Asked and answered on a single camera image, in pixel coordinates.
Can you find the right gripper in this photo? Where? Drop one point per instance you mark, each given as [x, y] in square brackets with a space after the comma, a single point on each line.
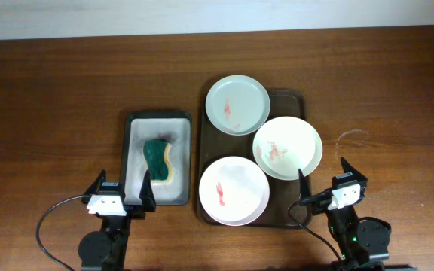
[362, 181]

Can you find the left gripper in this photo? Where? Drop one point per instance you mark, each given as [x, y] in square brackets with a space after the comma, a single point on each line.
[146, 199]

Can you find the white plate with rim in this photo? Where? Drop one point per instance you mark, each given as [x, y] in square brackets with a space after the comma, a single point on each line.
[285, 146]

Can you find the green and yellow sponge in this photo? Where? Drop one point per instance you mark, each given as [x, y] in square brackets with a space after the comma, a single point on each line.
[157, 157]

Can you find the pinkish white plate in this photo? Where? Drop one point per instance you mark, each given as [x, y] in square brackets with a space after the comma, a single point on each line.
[234, 191]

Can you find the pale green plate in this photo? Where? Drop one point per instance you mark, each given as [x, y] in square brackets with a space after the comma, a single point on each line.
[237, 105]

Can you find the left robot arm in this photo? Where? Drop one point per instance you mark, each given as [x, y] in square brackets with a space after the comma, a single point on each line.
[105, 249]

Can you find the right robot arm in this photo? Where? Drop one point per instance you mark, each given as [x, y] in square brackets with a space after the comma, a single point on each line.
[362, 241]

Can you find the small grey sponge tray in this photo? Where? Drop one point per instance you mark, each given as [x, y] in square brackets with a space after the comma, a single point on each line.
[171, 126]

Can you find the brown plastic serving tray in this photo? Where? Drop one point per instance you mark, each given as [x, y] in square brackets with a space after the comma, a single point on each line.
[215, 144]

